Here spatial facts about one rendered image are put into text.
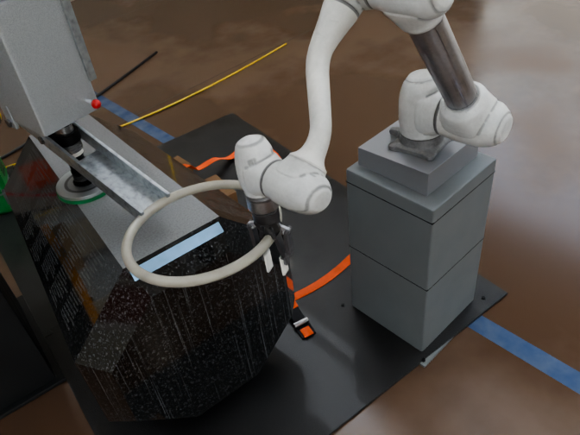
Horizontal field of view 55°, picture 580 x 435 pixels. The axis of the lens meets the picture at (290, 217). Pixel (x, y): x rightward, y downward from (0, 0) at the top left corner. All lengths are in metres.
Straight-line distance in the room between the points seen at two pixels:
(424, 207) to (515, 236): 1.21
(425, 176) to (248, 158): 0.77
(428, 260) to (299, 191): 0.93
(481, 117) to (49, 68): 1.33
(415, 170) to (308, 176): 0.75
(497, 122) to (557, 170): 1.81
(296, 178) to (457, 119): 0.69
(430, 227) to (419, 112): 0.40
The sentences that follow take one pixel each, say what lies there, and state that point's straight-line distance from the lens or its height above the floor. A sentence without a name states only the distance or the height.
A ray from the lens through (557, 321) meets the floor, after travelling 2.77.
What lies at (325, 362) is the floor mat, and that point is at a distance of 2.49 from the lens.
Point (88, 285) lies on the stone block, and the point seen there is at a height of 0.77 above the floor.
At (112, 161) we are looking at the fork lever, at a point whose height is 1.01.
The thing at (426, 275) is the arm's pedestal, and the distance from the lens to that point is 2.18.
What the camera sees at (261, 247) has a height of 1.00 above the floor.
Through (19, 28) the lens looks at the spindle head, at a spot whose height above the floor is 1.51.
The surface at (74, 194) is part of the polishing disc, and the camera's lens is 2.16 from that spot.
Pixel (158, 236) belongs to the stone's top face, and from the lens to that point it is 1.88.
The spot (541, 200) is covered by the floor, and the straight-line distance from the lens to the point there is 3.38.
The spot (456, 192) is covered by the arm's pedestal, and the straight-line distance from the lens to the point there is 2.05.
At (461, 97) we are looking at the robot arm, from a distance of 1.77.
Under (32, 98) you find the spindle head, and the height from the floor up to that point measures 1.31.
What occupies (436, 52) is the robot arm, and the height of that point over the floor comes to 1.39.
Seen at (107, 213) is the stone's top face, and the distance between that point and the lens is 2.05.
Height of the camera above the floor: 2.05
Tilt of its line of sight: 40 degrees down
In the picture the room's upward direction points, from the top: 8 degrees counter-clockwise
